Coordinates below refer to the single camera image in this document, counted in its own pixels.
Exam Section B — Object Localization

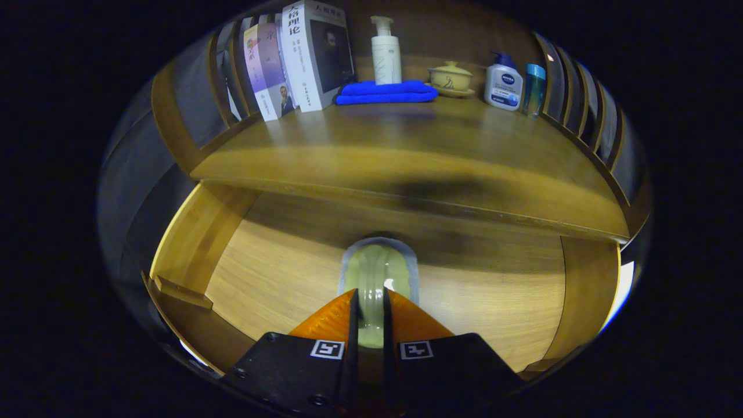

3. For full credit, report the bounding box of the blue folded cloth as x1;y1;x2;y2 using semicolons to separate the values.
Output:
335;80;439;106

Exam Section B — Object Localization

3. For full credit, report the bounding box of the white book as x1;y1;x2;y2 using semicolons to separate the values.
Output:
281;0;356;113

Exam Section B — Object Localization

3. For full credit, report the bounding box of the wooden countertop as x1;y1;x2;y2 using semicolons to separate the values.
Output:
190;96;630;243

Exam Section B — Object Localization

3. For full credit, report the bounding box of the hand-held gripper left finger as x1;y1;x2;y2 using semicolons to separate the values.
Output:
223;289;359;416

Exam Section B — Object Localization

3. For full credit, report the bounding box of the white blue pump bottle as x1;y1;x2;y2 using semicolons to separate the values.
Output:
484;51;524;111

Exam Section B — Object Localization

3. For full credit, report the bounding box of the green piece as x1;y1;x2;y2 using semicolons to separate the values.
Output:
338;236;420;350

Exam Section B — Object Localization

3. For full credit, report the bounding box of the brown wooden cabinet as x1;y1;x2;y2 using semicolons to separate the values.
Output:
150;0;654;250

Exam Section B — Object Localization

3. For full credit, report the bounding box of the yellow lidded teacup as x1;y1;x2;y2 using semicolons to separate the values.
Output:
428;61;475;98

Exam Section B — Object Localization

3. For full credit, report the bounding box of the brown wooden drawer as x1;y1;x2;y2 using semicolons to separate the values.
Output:
142;180;622;378

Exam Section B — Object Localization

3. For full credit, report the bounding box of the teal bottle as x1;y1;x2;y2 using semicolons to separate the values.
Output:
522;63;547;117

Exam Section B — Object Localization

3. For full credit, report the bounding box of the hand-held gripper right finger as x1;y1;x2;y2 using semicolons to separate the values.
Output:
382;287;526;416

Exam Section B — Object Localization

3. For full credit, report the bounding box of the purple book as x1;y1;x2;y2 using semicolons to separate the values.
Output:
243;23;297;122

